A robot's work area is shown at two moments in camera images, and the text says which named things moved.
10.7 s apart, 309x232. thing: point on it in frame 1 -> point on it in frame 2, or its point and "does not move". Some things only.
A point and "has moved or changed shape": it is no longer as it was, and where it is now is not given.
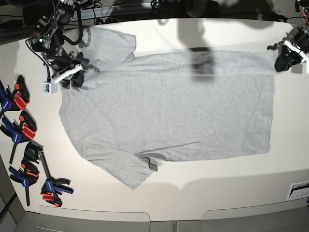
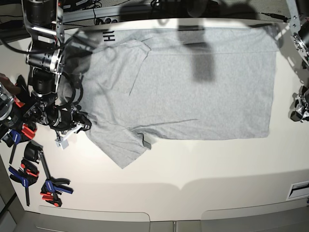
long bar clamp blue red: (53, 186) does not move
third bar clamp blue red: (27, 175) does not move
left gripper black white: (68, 68) -> (69, 120)
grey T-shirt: (130, 114) has moved or changed shape
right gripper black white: (293, 49) -> (301, 105)
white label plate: (299, 190) does not move
